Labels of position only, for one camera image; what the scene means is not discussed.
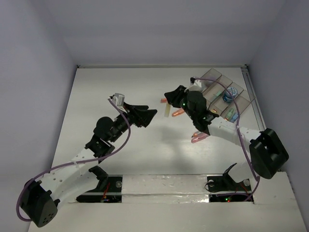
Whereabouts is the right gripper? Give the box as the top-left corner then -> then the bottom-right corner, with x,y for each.
166,84 -> 197,120

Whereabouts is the yellow highlighter body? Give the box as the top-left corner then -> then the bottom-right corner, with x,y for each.
164,103 -> 170,117

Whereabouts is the grey orange highlighter pen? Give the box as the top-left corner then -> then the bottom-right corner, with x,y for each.
192,131 -> 201,137

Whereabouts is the blue lid pin jar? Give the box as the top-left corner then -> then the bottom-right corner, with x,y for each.
223,87 -> 238,103

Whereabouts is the blue highlighter pen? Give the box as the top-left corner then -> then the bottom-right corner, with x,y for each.
230,113 -> 239,123

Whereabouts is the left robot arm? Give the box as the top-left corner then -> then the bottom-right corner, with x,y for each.
15,103 -> 157,228

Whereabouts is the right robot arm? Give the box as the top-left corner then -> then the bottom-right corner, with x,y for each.
164,86 -> 289,179

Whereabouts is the pink highlighter pen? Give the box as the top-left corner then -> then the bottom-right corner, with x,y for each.
191,133 -> 209,144

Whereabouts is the clear compartment organizer tray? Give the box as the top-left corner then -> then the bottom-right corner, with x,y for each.
201,68 -> 254,123

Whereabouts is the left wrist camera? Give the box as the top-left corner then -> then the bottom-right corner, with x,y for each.
109,93 -> 125,108

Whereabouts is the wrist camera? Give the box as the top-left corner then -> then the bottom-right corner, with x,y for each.
109,93 -> 125,108
188,77 -> 205,92

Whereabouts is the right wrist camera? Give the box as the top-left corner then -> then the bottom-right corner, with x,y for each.
188,77 -> 205,92

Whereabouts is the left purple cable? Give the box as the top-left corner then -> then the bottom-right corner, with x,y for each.
16,99 -> 132,222

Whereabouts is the purple cable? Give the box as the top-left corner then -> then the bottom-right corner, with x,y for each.
195,77 -> 261,203
16,99 -> 132,222

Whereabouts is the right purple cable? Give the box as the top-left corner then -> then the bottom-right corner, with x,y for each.
195,77 -> 261,203

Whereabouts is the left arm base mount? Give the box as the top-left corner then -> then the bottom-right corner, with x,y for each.
76,166 -> 123,203

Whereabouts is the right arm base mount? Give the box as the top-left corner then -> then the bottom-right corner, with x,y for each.
204,163 -> 254,203

